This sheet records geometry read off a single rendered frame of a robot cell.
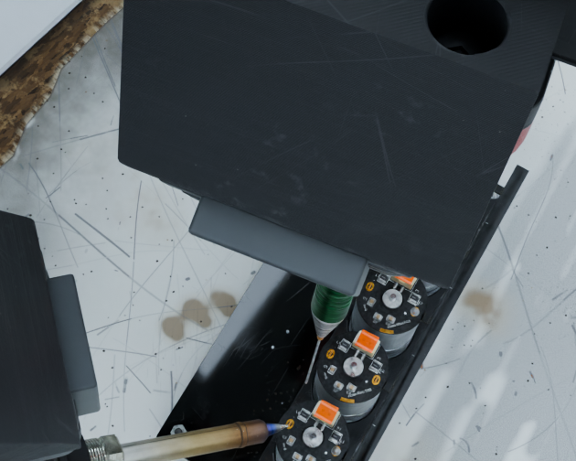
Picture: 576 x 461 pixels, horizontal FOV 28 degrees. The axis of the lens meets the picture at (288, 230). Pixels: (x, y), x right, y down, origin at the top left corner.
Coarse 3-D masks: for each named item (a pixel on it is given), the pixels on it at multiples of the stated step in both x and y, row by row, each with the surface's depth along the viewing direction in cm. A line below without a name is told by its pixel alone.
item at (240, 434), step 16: (192, 432) 37; (208, 432) 37; (224, 432) 37; (240, 432) 37; (256, 432) 38; (96, 448) 35; (112, 448) 35; (128, 448) 36; (144, 448) 36; (160, 448) 36; (176, 448) 36; (192, 448) 37; (208, 448) 37; (224, 448) 37
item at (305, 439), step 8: (288, 424) 39; (304, 432) 39; (312, 432) 39; (320, 432) 39; (304, 440) 39; (312, 440) 39; (320, 440) 39; (312, 448) 39; (336, 448) 38; (280, 456) 39
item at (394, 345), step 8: (368, 288) 40; (384, 296) 40; (400, 296) 40; (384, 304) 40; (392, 304) 40; (400, 304) 40; (352, 312) 43; (352, 320) 43; (360, 320) 41; (352, 328) 43; (360, 328) 42; (368, 328) 41; (384, 336) 40; (392, 336) 40; (400, 336) 41; (408, 336) 41; (384, 344) 42; (392, 344) 42; (400, 344) 42; (408, 344) 44; (392, 352) 43; (400, 352) 44
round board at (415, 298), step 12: (372, 276) 40; (384, 276) 40; (384, 288) 40; (396, 288) 40; (420, 288) 40; (360, 300) 40; (372, 300) 40; (408, 300) 40; (420, 300) 40; (360, 312) 40; (372, 312) 40; (384, 312) 40; (396, 312) 40; (408, 312) 40; (420, 312) 40; (372, 324) 40; (384, 324) 40; (396, 324) 40; (408, 324) 40
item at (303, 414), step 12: (300, 408) 39; (312, 408) 39; (300, 420) 39; (312, 420) 39; (336, 420) 39; (288, 432) 39; (300, 432) 39; (324, 432) 39; (336, 432) 39; (348, 432) 39; (276, 444) 39; (288, 444) 39; (300, 444) 39; (324, 444) 39; (336, 444) 39; (348, 444) 39; (288, 456) 38; (300, 456) 38; (312, 456) 38; (324, 456) 38; (336, 456) 38
